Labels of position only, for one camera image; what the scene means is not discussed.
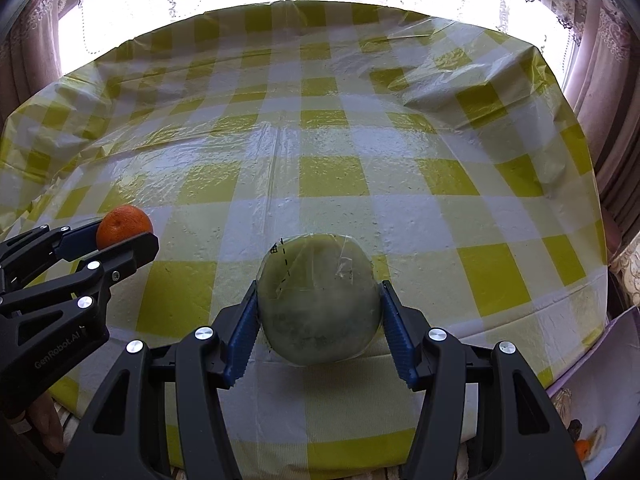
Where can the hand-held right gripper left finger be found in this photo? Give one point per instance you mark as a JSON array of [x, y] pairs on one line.
[[242, 335]]

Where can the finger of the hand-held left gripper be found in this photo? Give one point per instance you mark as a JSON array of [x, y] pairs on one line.
[[135, 252], [80, 240]]

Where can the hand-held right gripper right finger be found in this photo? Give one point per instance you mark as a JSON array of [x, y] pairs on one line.
[[400, 340]]

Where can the orange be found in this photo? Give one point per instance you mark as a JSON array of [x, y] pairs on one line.
[[122, 225], [583, 449]]

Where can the green round bun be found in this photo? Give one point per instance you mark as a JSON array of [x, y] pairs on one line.
[[320, 305]]

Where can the purple cardboard box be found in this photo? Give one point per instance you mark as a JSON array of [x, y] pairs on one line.
[[625, 385]]

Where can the person's left hand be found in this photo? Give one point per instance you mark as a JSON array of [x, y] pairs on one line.
[[49, 422]]

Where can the yellow checked plastic tablecloth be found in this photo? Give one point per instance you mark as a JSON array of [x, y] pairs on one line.
[[350, 185]]

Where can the dark small fruit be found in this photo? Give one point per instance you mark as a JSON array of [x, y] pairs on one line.
[[575, 428]]

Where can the pink patterned curtain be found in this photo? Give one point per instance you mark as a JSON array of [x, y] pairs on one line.
[[607, 85], [30, 40]]

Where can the beige patterned cloth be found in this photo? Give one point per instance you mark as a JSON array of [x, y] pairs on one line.
[[625, 270]]

